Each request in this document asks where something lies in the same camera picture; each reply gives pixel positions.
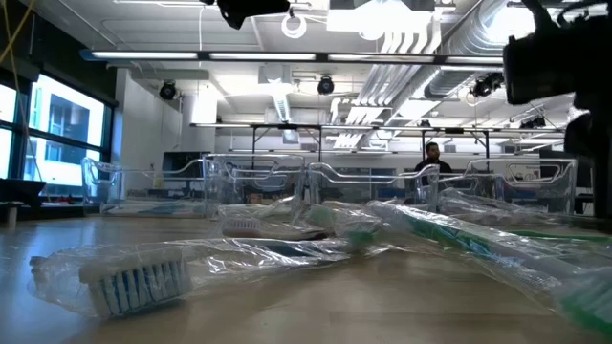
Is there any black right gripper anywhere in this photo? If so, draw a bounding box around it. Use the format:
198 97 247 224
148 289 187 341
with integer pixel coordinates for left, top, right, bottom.
563 23 612 219

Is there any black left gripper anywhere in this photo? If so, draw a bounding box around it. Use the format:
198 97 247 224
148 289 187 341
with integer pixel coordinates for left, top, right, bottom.
209 0 292 31

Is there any blue toothbrush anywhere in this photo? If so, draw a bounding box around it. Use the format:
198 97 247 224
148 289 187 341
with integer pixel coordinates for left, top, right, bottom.
98 198 208 219
27 237 353 320

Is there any black computer monitor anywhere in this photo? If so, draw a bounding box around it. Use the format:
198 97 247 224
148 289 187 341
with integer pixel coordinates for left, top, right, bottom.
538 149 594 189
161 150 213 181

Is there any long ceiling light bar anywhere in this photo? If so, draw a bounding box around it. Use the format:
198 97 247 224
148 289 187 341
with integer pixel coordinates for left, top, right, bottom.
79 49 506 67

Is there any clear plastic bin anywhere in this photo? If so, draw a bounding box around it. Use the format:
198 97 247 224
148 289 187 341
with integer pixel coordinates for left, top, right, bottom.
82 156 211 219
203 152 307 219
307 161 440 206
438 156 579 226

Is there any person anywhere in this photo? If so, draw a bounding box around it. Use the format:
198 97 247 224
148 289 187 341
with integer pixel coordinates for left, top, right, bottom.
413 140 454 188

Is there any large room window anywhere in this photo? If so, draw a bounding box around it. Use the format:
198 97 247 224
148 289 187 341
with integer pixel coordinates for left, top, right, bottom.
0 71 116 192

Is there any white cable coil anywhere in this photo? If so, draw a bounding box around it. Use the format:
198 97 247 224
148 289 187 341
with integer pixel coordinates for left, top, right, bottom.
279 7 309 40

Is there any black ceiling camera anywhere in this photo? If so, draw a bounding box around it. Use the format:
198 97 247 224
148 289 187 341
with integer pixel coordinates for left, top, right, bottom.
158 79 180 101
317 74 336 97
470 71 506 98

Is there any black overhead rack frame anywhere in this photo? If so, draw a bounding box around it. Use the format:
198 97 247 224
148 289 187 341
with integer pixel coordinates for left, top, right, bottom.
189 121 570 168

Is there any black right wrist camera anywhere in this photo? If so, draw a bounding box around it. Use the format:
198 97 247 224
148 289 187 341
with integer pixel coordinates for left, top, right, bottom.
502 26 578 106

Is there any silver ventilation duct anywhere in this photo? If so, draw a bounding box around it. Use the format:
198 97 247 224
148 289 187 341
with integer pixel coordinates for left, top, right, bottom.
423 0 536 99

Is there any yellow cable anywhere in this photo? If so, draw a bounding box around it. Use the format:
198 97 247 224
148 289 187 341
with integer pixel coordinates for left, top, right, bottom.
0 0 37 183

